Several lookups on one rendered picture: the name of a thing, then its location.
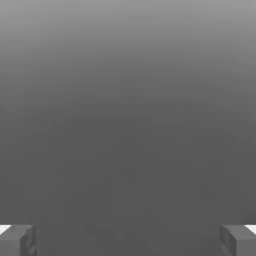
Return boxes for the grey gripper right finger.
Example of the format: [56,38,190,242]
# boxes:
[218,224,256,256]

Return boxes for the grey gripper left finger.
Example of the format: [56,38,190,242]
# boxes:
[0,224,38,256]

